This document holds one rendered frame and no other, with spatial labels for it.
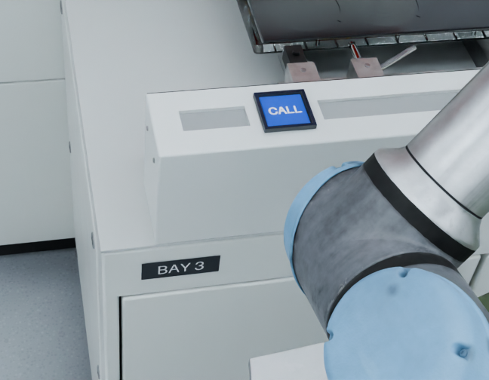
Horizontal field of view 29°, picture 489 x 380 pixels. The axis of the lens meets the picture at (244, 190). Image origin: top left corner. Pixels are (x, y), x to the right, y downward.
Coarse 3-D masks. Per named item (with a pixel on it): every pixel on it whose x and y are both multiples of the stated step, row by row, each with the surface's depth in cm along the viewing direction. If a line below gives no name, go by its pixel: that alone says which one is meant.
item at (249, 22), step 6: (240, 0) 122; (246, 0) 122; (240, 6) 121; (240, 12) 121; (246, 12) 120; (246, 18) 119; (252, 18) 119; (246, 24) 119; (252, 24) 118; (246, 30) 118; (252, 30) 117; (252, 36) 117; (258, 36) 117; (252, 42) 116; (258, 42) 116; (252, 48) 116; (258, 48) 116
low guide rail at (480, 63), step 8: (472, 40) 130; (480, 40) 129; (488, 40) 129; (472, 48) 130; (480, 48) 128; (488, 48) 128; (472, 56) 131; (480, 56) 128; (488, 56) 127; (480, 64) 129
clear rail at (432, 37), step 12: (360, 36) 119; (372, 36) 119; (384, 36) 119; (408, 36) 120; (420, 36) 120; (432, 36) 120; (444, 36) 121; (456, 36) 121; (468, 36) 121; (480, 36) 122; (264, 48) 116; (276, 48) 116; (312, 48) 117; (324, 48) 118; (336, 48) 118
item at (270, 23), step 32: (256, 0) 122; (288, 0) 123; (320, 0) 124; (352, 0) 124; (384, 0) 125; (416, 0) 126; (448, 0) 126; (480, 0) 127; (288, 32) 118; (320, 32) 119; (352, 32) 119; (384, 32) 120; (416, 32) 121
